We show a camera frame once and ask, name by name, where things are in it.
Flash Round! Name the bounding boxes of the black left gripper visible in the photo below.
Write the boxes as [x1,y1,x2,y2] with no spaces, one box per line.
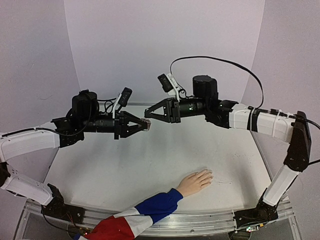
[81,109,148,139]

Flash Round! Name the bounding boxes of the red nail polish bottle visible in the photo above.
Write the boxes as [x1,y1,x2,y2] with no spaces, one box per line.
[143,119,151,131]

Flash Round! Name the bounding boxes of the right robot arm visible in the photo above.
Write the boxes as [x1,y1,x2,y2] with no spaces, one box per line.
[144,73,312,217]

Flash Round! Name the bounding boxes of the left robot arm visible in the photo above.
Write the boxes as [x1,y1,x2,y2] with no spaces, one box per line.
[0,87,150,219]

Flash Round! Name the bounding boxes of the mannequin hand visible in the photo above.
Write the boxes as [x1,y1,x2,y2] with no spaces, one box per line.
[176,169,213,198]

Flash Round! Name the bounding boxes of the red white blue sleeve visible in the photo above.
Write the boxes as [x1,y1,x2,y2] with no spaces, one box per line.
[74,188,183,240]

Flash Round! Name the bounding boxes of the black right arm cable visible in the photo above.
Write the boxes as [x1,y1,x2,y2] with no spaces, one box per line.
[169,56,265,108]

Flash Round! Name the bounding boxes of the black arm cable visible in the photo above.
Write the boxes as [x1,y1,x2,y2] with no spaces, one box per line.
[0,98,121,138]
[169,56,265,108]

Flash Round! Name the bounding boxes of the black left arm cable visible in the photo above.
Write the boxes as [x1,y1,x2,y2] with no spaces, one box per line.
[0,98,121,138]

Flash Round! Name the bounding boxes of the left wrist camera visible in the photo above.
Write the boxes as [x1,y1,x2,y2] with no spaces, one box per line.
[112,87,133,119]

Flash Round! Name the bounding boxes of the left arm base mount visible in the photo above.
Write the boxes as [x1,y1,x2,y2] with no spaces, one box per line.
[41,183,85,224]

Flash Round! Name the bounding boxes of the aluminium front rail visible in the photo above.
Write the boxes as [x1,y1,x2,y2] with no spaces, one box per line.
[24,197,296,237]

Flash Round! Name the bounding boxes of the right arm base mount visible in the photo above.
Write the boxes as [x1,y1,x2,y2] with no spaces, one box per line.
[233,189,280,229]

